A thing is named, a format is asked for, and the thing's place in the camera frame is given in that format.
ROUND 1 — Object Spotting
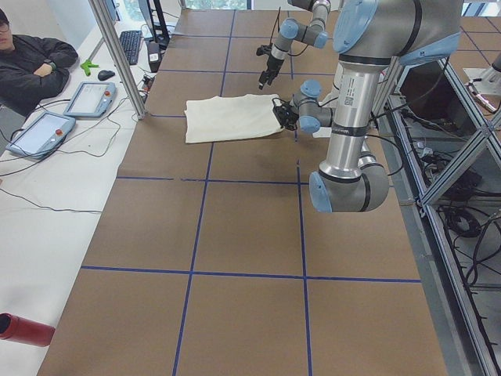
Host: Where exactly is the aluminium frame post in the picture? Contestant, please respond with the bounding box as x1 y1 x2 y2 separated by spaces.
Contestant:
88 0 146 120

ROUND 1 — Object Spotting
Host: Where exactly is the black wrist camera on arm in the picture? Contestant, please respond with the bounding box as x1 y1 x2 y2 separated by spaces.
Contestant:
256 45 272 56

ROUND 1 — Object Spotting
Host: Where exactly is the far blue teach pendant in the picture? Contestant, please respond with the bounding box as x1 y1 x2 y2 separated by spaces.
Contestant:
63 81 117 118

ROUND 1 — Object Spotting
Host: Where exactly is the black keyboard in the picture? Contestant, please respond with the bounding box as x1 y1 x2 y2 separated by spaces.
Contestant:
119 31 142 65

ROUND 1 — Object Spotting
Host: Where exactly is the near blue teach pendant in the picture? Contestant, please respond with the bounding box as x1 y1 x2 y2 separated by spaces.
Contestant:
6 111 76 159

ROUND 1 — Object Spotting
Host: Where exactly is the green plastic tool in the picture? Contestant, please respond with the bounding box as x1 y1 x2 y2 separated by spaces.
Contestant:
80 60 99 77

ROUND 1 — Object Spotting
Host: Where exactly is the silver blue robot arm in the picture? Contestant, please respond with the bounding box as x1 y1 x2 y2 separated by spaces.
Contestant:
256 0 331 89
259 1 463 212

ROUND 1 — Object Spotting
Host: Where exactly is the blue teach pendant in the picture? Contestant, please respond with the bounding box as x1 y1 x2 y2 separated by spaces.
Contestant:
63 81 117 118
6 111 76 159

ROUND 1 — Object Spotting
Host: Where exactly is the black power adapter box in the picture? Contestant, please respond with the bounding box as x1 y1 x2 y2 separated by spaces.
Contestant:
146 41 162 73

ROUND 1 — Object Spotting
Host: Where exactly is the black computer mouse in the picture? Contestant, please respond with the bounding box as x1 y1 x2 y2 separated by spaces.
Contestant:
97 70 115 81

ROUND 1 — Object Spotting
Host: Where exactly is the cream long-sleeve Twinkle shirt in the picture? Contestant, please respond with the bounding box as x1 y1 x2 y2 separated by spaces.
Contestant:
185 94 282 143

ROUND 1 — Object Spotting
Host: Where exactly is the white camera post with base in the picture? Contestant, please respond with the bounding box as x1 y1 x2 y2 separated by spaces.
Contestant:
312 63 343 138

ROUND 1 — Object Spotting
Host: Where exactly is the red bottle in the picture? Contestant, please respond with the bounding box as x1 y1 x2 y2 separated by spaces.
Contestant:
1 313 56 347

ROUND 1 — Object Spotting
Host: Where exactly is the person in black jacket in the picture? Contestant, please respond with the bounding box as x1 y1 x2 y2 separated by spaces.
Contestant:
1 13 79 117

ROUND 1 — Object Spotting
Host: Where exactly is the aluminium frame rack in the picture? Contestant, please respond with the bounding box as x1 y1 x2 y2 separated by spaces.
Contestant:
377 46 500 375

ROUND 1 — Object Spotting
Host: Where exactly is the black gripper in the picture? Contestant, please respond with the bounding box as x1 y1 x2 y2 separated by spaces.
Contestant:
272 97 299 131
258 55 283 90

